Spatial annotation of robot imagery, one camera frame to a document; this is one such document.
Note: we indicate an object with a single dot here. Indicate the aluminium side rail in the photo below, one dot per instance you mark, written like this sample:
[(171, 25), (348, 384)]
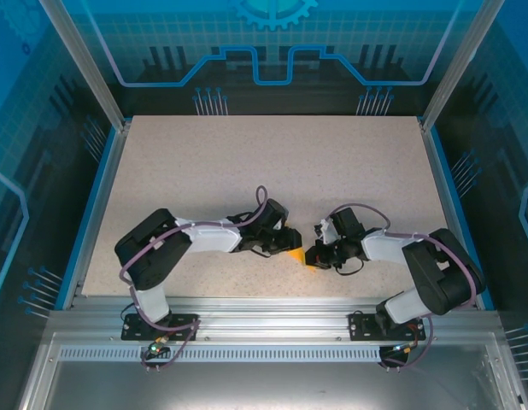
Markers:
[(99, 213), (440, 183)]

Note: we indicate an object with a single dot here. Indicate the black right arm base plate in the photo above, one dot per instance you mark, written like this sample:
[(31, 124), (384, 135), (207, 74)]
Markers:
[(358, 326)]

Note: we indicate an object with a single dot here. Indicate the aluminium frame post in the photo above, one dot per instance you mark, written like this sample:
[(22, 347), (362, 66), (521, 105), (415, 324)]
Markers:
[(89, 64), (456, 64)]

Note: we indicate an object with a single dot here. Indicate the small connector with green light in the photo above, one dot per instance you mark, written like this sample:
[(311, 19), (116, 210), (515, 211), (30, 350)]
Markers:
[(403, 348), (155, 351)]

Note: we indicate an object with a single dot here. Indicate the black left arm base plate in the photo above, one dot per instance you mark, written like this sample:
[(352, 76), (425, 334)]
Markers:
[(129, 333)]

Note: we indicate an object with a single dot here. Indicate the orange cloth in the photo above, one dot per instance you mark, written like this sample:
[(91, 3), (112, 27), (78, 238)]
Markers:
[(296, 255)]

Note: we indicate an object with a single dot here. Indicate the aluminium mounting beam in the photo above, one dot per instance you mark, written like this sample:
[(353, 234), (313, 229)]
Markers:
[(268, 316)]

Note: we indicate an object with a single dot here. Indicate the blue edge strip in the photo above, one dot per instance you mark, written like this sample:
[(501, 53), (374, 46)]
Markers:
[(450, 183), (87, 215)]

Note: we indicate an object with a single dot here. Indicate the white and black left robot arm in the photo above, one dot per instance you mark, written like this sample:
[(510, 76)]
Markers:
[(212, 237)]

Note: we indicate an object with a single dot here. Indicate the steel sheet panel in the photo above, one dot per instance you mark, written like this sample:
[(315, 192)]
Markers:
[(268, 384)]

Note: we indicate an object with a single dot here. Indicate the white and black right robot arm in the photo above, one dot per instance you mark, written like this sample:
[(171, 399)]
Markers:
[(388, 250)]

